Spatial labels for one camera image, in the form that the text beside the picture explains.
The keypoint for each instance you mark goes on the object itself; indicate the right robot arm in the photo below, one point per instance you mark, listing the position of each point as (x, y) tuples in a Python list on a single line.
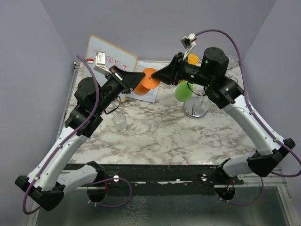
[(271, 148)]

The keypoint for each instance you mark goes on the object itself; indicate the orange plastic wine glass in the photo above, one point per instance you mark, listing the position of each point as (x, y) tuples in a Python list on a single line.
[(147, 83)]

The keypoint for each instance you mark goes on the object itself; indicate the yellow framed whiteboard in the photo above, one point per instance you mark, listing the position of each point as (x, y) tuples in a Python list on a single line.
[(114, 55)]

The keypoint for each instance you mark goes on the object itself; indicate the chrome wine glass rack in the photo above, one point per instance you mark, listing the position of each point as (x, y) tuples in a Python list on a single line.
[(188, 105)]

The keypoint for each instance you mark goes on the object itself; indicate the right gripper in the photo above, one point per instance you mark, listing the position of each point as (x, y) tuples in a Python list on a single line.
[(170, 74)]

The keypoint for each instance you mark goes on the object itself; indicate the printed paper sheet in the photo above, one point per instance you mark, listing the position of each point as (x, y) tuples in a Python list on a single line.
[(152, 94)]

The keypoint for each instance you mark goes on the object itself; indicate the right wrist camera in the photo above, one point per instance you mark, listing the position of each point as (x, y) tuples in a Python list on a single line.
[(188, 41)]

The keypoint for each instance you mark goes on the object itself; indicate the yellow plastic wine glass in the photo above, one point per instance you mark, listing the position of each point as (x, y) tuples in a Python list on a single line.
[(193, 59)]

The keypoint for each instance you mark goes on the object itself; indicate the green plastic wine glass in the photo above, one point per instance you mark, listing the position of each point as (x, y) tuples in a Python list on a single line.
[(184, 91)]

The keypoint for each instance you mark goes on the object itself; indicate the clear wine glass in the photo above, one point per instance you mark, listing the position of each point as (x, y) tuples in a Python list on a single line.
[(202, 103)]

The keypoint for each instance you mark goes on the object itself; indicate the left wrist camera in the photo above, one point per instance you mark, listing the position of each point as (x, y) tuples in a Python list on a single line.
[(99, 64)]

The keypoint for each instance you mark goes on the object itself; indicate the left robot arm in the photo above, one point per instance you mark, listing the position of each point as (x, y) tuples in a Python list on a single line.
[(45, 184)]

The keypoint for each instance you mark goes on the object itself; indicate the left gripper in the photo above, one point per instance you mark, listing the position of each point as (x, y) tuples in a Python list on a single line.
[(129, 80)]

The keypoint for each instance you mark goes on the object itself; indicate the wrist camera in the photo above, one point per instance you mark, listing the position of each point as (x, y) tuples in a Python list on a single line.
[(188, 41), (99, 64)]

